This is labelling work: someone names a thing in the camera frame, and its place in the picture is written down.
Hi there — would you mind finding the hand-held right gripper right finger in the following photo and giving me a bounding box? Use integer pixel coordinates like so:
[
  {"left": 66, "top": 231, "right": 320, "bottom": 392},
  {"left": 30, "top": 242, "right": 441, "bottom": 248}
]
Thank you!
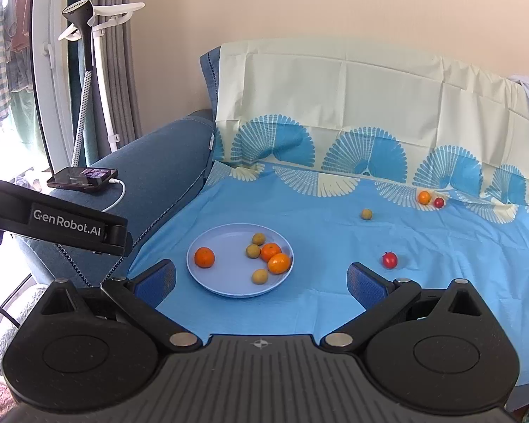
[{"left": 320, "top": 262, "right": 498, "bottom": 354}]

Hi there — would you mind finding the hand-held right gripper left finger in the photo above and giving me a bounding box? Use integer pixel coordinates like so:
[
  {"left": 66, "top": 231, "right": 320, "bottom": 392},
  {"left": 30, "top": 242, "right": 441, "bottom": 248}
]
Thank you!
[{"left": 26, "top": 259, "right": 203, "bottom": 354}]

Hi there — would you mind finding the light blue plate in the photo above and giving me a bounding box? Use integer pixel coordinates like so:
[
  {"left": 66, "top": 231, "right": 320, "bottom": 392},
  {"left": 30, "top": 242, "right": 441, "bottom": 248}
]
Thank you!
[{"left": 186, "top": 224, "right": 295, "bottom": 298}]

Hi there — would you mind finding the black smartphone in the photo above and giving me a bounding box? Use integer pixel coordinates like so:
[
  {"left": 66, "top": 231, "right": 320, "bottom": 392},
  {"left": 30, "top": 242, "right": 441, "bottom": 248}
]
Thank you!
[{"left": 47, "top": 166, "right": 119, "bottom": 193}]

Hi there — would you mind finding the blue fan-print bed sheet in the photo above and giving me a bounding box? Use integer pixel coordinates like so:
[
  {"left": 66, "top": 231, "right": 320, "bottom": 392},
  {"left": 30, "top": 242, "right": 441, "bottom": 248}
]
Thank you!
[{"left": 127, "top": 39, "right": 529, "bottom": 406}]

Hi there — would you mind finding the blue sofa armrest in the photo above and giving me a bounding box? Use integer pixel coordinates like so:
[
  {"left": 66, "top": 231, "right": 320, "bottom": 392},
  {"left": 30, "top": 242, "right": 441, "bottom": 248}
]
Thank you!
[{"left": 14, "top": 44, "right": 225, "bottom": 294}]

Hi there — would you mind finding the white fluffy cloth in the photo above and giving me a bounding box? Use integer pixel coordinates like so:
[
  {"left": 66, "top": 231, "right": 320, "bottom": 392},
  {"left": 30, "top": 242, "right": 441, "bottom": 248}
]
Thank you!
[{"left": 0, "top": 284, "right": 49, "bottom": 377}]

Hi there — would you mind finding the white garment steamer stand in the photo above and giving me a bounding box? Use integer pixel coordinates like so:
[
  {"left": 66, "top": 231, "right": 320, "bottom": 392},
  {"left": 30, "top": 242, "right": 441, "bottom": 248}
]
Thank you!
[{"left": 58, "top": 2, "right": 147, "bottom": 154}]

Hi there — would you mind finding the grey curtain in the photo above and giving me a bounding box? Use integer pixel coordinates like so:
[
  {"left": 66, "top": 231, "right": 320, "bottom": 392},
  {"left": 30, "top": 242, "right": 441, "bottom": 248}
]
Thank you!
[{"left": 68, "top": 0, "right": 142, "bottom": 159}]

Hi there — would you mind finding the pink hanging garment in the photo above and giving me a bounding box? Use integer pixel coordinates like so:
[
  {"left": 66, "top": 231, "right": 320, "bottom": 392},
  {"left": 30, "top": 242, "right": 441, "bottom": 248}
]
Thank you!
[{"left": 6, "top": 0, "right": 35, "bottom": 54}]

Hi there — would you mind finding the white charging cable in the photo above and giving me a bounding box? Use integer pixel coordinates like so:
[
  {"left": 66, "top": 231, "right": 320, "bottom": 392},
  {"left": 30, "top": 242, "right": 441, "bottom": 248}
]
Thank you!
[{"left": 99, "top": 178, "right": 128, "bottom": 214}]

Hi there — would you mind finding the thin black cable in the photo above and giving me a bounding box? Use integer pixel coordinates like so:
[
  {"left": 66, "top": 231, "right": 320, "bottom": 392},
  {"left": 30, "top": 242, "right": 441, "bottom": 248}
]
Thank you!
[{"left": 0, "top": 299, "right": 24, "bottom": 331}]

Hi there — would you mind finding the dotted garment steamer hose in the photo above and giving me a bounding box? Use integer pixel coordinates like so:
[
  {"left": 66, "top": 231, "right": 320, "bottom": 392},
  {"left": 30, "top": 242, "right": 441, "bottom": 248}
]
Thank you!
[{"left": 61, "top": 1, "right": 98, "bottom": 169}]

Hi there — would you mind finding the white window frame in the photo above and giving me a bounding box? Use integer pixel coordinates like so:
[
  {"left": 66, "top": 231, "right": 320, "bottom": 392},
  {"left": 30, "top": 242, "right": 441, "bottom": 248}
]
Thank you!
[{"left": 30, "top": 0, "right": 78, "bottom": 172}]

